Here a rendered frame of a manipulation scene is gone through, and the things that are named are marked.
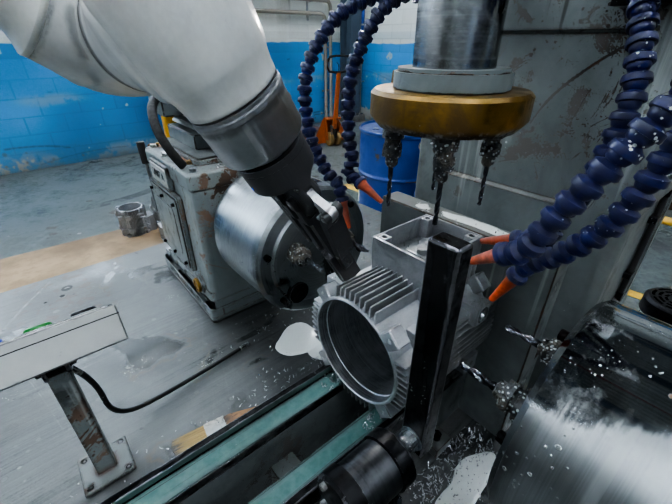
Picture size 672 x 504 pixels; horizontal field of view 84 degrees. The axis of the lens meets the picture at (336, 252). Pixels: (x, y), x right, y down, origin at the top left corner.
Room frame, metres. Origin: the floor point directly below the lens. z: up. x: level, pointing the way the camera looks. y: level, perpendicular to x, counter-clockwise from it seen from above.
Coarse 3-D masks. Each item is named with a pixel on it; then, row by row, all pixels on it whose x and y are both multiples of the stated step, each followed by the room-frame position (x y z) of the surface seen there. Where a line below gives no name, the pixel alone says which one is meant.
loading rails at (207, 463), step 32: (320, 384) 0.40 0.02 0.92; (448, 384) 0.41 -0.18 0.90; (256, 416) 0.34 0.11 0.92; (288, 416) 0.34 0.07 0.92; (320, 416) 0.37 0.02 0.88; (352, 416) 0.42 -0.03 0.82; (448, 416) 0.43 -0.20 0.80; (192, 448) 0.29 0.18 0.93; (224, 448) 0.29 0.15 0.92; (256, 448) 0.30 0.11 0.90; (288, 448) 0.33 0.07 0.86; (320, 448) 0.29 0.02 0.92; (352, 448) 0.29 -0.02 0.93; (160, 480) 0.25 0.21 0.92; (192, 480) 0.25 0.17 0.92; (224, 480) 0.27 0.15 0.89; (256, 480) 0.30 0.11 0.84; (288, 480) 0.25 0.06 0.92
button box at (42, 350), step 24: (96, 312) 0.37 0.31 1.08; (24, 336) 0.33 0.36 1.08; (48, 336) 0.33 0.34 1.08; (72, 336) 0.34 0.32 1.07; (96, 336) 0.35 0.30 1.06; (120, 336) 0.36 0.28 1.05; (0, 360) 0.30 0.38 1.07; (24, 360) 0.31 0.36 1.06; (48, 360) 0.32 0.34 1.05; (72, 360) 0.33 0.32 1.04; (0, 384) 0.29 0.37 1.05
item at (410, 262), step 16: (416, 224) 0.52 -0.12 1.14; (432, 224) 0.52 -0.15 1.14; (448, 224) 0.50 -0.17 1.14; (384, 240) 0.45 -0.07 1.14; (400, 240) 0.49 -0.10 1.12; (416, 240) 0.50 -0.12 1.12; (384, 256) 0.44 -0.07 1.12; (400, 256) 0.42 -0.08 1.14; (416, 256) 0.40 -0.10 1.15; (400, 272) 0.42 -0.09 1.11; (416, 272) 0.40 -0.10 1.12; (416, 288) 0.40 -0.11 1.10
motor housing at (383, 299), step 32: (352, 288) 0.39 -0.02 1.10; (384, 288) 0.39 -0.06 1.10; (320, 320) 0.43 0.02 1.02; (352, 320) 0.46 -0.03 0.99; (384, 320) 0.35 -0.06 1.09; (416, 320) 0.37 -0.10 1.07; (352, 352) 0.43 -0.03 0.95; (384, 352) 0.44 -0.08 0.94; (352, 384) 0.38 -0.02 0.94; (384, 384) 0.37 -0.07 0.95
